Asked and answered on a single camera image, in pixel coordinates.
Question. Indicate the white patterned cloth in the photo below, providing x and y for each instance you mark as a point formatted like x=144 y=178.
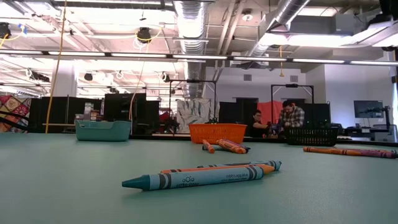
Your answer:
x=194 y=113

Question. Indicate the orange plastic basket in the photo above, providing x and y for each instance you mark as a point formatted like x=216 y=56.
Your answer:
x=217 y=133

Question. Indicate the black partition panel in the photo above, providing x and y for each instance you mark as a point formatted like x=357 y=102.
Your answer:
x=37 y=112
x=121 y=107
x=317 y=113
x=236 y=115

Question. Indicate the long ceiling light strip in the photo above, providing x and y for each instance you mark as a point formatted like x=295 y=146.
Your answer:
x=199 y=57

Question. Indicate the person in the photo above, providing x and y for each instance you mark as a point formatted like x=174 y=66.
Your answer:
x=257 y=124
x=292 y=116

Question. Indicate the red cloth curtain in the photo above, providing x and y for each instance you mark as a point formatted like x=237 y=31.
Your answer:
x=269 y=110

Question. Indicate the teal plastic bin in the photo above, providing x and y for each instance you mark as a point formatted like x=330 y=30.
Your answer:
x=102 y=132

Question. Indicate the stacked small boxes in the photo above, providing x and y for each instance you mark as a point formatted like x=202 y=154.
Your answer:
x=93 y=115

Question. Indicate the black plastic basket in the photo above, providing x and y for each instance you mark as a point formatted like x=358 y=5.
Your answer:
x=312 y=137

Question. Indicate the colourful patchwork quilt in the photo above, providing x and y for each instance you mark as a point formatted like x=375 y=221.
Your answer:
x=14 y=105

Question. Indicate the grey background workstation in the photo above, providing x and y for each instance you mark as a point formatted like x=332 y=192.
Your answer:
x=384 y=133

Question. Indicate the black metal stand frame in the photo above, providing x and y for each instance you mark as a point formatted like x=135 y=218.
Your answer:
x=192 y=81
x=292 y=85

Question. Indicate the silver spiral duct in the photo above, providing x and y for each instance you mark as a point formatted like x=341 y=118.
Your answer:
x=191 y=25
x=289 y=12

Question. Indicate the dark wall monitor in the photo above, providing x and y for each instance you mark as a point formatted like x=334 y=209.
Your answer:
x=367 y=109

